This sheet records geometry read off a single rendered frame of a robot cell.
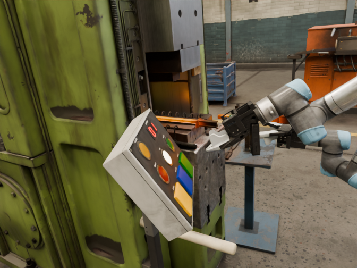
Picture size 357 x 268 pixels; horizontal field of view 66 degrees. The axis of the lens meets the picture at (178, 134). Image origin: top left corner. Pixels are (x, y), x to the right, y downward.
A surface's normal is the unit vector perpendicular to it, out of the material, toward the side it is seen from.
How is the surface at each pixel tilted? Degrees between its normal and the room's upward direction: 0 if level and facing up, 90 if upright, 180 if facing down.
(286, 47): 90
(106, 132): 90
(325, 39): 90
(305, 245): 0
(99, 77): 89
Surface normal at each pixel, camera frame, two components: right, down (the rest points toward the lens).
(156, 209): -0.06, 0.37
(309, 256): -0.09, -0.93
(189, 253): -0.47, 0.36
